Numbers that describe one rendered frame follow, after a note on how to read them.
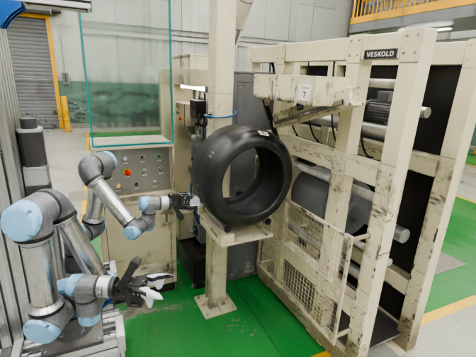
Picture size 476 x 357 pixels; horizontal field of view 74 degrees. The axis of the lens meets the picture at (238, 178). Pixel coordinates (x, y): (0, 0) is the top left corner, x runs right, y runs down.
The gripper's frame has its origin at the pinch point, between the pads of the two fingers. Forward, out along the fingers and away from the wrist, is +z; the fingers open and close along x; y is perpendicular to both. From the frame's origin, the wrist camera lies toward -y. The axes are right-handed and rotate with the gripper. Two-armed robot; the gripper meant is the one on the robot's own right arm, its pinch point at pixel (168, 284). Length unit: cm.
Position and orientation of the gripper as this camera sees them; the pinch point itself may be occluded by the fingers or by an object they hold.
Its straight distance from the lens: 119.2
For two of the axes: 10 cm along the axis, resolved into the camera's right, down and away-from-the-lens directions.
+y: -0.5, 9.8, 1.8
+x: -0.3, 1.8, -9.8
